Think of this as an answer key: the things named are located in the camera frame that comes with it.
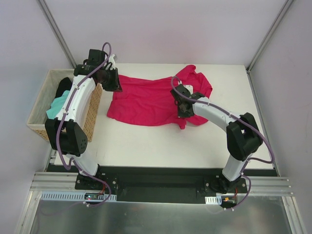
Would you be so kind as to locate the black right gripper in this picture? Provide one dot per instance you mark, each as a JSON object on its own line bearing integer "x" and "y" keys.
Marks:
{"x": 183, "y": 108}

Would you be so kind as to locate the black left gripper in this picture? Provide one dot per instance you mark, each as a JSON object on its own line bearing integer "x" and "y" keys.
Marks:
{"x": 114, "y": 79}

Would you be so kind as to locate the pink t shirt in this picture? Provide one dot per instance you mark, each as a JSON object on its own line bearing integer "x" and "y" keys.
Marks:
{"x": 147, "y": 103}

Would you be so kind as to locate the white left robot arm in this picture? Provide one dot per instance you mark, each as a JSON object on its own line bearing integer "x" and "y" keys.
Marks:
{"x": 65, "y": 131}

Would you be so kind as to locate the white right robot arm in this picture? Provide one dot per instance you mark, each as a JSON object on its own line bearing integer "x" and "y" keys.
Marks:
{"x": 241, "y": 130}

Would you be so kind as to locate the black t shirt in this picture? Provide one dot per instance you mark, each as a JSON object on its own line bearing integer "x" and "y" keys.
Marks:
{"x": 64, "y": 85}

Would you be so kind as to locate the teal t shirt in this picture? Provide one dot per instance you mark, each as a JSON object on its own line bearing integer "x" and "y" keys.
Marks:
{"x": 57, "y": 105}

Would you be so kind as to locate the wicker laundry basket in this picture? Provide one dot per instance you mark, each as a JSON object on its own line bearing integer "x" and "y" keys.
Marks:
{"x": 47, "y": 94}

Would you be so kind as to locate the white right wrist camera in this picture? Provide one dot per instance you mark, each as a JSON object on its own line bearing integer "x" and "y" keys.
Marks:
{"x": 189, "y": 88}

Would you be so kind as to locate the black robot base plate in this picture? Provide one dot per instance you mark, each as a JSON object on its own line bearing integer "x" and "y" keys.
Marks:
{"x": 162, "y": 185}

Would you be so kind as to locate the left aluminium frame post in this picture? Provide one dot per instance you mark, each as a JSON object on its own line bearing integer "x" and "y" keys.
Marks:
{"x": 56, "y": 31}

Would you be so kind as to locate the aluminium frame post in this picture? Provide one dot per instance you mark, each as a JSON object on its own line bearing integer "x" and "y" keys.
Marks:
{"x": 270, "y": 33}
{"x": 56, "y": 31}

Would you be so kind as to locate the right white cable duct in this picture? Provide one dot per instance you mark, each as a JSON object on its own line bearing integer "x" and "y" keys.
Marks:
{"x": 213, "y": 200}

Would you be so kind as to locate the white cable duct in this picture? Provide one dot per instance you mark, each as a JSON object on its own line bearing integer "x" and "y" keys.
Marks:
{"x": 77, "y": 196}
{"x": 213, "y": 200}

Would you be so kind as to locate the left white cable duct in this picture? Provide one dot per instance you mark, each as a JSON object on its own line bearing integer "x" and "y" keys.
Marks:
{"x": 77, "y": 196}

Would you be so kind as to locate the right aluminium frame post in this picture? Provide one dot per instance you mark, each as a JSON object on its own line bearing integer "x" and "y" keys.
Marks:
{"x": 270, "y": 33}

